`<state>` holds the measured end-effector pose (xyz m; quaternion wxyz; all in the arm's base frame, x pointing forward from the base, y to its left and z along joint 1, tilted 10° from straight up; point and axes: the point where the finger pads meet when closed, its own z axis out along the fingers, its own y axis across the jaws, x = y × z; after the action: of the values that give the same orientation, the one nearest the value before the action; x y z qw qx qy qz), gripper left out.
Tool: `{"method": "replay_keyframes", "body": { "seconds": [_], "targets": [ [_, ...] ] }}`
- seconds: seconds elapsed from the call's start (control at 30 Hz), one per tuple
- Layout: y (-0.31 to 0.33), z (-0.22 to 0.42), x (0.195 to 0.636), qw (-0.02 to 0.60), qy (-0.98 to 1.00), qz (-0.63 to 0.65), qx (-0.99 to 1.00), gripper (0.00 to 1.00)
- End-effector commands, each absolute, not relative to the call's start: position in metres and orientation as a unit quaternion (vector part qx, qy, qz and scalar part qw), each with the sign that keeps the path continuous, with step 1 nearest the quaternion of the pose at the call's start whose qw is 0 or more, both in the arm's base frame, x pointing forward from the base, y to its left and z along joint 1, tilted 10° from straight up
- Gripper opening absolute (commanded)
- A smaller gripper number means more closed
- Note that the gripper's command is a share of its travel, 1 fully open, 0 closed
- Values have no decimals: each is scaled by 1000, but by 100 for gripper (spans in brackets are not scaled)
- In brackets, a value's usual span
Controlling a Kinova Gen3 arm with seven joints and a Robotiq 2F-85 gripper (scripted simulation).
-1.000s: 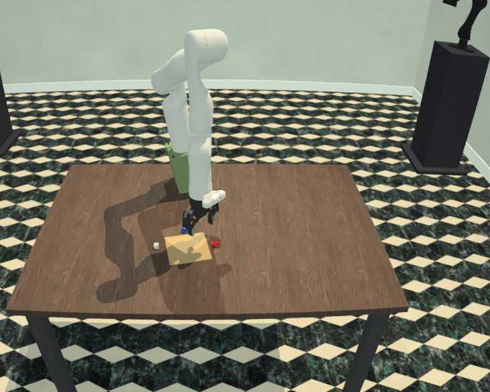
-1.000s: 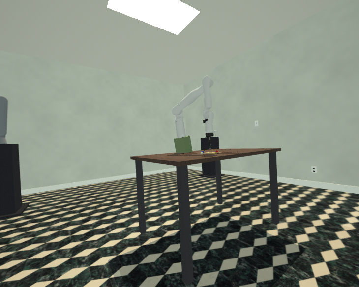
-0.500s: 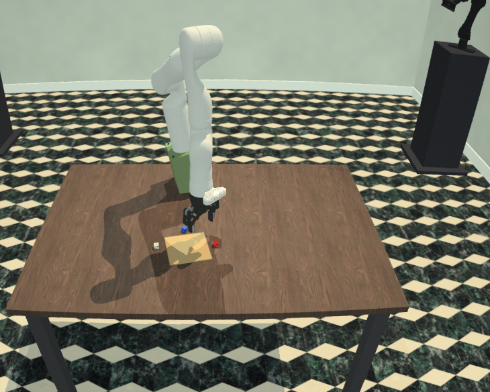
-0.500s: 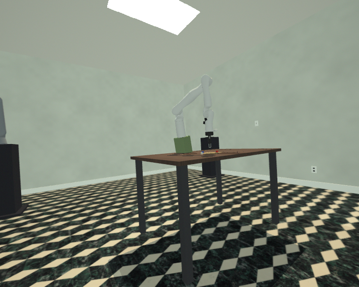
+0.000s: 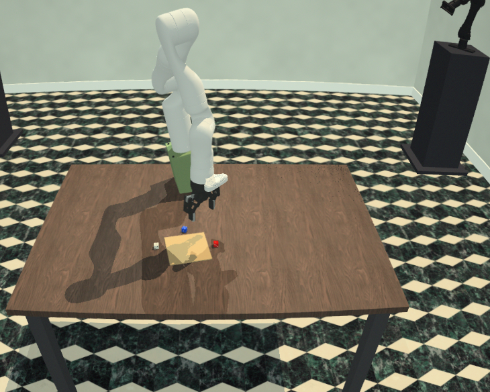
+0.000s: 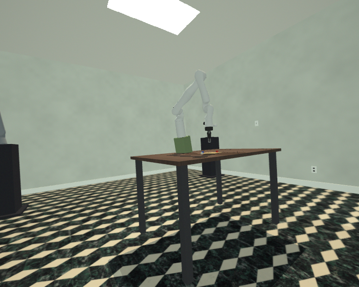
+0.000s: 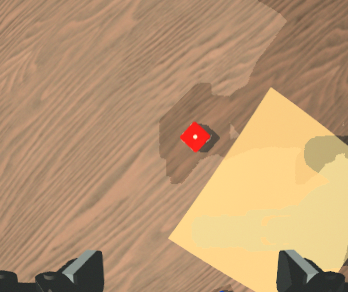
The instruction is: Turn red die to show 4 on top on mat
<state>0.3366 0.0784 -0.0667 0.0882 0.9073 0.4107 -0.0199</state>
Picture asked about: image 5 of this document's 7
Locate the pale yellow mat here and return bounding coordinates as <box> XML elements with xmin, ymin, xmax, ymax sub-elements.
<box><xmin>164</xmin><ymin>232</ymin><xmax>212</xmax><ymax>265</ymax></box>

